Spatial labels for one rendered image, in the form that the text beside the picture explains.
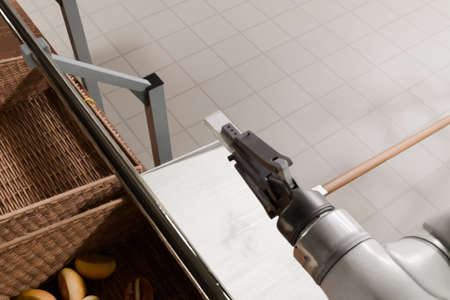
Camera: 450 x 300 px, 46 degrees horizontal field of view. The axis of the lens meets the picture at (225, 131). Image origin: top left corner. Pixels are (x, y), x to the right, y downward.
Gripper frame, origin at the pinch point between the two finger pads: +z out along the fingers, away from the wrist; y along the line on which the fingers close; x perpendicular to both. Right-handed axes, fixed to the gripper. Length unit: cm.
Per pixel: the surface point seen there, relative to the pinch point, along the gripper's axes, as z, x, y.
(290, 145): 58, 77, 120
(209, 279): -17.1, -14.4, 2.4
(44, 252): 27, -30, 48
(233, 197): 16, 14, 51
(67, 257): 27, -27, 54
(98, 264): 21, -22, 55
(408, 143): 11, 82, 74
